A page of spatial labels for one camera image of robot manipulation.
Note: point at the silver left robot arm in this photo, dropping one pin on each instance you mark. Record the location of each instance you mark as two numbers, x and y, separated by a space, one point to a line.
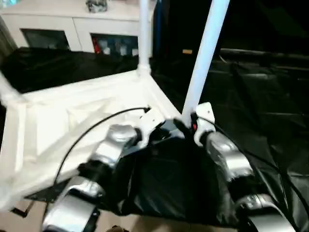
113 145

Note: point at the small beige label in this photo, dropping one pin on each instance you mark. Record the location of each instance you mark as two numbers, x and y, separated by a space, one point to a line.
187 51

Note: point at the white plastic table top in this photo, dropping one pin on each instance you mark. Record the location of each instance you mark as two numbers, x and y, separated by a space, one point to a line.
60 108

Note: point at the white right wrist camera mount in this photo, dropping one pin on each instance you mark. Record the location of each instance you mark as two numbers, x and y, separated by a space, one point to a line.
205 113

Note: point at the blue vertical post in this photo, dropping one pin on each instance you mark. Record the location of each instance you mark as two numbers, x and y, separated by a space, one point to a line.
158 24

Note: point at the white plastic table leg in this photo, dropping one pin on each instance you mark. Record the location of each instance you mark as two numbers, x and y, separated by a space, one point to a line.
205 58
8 89
144 36

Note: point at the black plastic mat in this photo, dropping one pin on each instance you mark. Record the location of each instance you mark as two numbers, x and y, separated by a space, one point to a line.
181 181

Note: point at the red carton behind glass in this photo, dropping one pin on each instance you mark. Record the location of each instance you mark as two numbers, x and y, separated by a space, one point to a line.
96 47

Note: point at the grey curtain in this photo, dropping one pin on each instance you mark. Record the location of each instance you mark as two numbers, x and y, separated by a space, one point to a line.
6 38

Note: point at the grey object on cabinet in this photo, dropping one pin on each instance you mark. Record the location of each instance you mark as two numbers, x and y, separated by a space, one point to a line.
96 5

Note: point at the black folding table frame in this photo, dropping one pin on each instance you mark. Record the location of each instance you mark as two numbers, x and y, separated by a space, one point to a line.
21 210

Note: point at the white glass-door cabinet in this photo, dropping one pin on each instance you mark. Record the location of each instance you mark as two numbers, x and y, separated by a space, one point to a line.
72 21

